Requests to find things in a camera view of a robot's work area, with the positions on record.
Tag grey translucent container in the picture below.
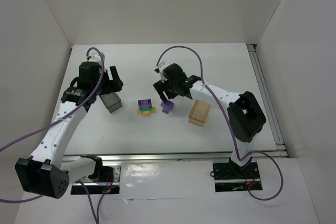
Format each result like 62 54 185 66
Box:
99 92 122 113

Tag purple lego brick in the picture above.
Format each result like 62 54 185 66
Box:
138 99 152 108

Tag yellow lego pieces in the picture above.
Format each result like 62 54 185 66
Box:
137 106 156 116

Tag aluminium rail right side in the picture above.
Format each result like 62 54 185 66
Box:
246 44 288 158

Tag aluminium rail front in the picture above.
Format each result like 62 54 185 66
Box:
61 151 237 162

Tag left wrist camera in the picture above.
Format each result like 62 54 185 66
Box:
86 52 105 70

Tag small teal lego brick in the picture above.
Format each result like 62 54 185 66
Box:
139 106 152 111

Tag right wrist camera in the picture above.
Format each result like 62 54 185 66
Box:
154 61 167 82

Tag amber translucent container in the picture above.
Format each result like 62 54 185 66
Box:
188 100 211 127

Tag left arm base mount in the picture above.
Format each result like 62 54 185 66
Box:
68 161 121 195

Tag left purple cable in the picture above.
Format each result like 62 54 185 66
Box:
0 47 111 224

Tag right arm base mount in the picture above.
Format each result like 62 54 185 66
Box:
209 162 263 193

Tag purple curved lego piece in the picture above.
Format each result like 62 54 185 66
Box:
160 101 174 114

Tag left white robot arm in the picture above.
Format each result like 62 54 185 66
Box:
15 61 123 199

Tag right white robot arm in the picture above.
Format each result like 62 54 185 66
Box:
153 63 266 174

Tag aluminium rail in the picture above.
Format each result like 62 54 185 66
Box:
61 151 237 162
246 44 288 158

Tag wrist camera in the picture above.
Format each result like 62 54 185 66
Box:
86 52 105 70
154 61 167 82

